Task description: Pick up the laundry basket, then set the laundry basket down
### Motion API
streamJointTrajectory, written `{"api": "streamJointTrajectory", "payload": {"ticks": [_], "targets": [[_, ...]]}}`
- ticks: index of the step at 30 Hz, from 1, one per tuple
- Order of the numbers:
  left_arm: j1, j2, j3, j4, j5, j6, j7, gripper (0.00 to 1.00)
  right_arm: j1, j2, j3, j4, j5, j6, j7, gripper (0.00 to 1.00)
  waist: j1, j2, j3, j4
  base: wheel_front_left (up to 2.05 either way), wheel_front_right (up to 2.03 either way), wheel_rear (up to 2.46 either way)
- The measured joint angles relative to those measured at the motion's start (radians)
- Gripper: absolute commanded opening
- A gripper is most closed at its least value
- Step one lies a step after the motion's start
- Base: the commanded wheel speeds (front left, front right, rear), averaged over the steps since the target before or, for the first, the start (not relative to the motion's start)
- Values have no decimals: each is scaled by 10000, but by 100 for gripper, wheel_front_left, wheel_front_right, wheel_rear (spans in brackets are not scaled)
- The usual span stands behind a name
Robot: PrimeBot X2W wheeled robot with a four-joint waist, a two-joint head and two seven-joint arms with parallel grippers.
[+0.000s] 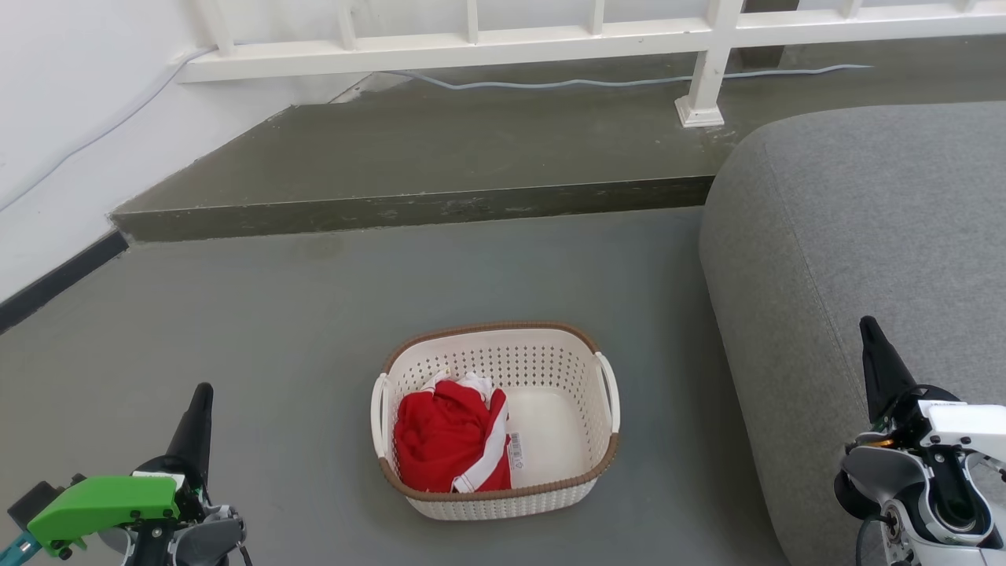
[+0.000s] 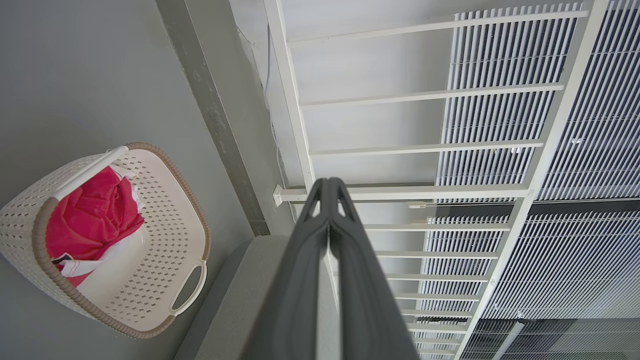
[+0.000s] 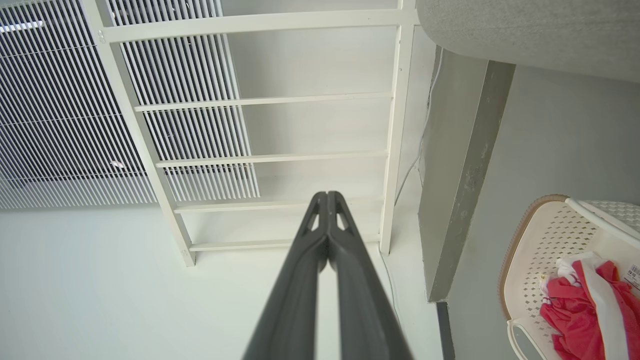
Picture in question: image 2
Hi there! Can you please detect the red and white garment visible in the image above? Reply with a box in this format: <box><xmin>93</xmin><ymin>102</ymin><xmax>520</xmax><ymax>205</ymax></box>
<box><xmin>45</xmin><ymin>165</ymin><xmax>148</xmax><ymax>289</ymax></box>

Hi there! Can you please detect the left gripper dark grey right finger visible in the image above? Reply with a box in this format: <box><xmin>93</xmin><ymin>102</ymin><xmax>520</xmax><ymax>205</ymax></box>
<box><xmin>327</xmin><ymin>177</ymin><xmax>421</xmax><ymax>360</ymax></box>

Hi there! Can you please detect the white metal railing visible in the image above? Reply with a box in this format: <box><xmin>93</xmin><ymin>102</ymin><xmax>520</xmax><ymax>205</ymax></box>
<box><xmin>262</xmin><ymin>0</ymin><xmax>640</xmax><ymax>360</ymax></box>

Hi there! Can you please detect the cream perforated plastic laundry basket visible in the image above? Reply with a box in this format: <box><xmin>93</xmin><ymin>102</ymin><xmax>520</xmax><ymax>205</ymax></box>
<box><xmin>0</xmin><ymin>142</ymin><xmax>212</xmax><ymax>340</ymax></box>

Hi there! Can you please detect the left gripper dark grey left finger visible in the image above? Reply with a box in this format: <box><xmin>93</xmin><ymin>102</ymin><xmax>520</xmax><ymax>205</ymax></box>
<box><xmin>245</xmin><ymin>177</ymin><xmax>331</xmax><ymax>360</ymax></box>

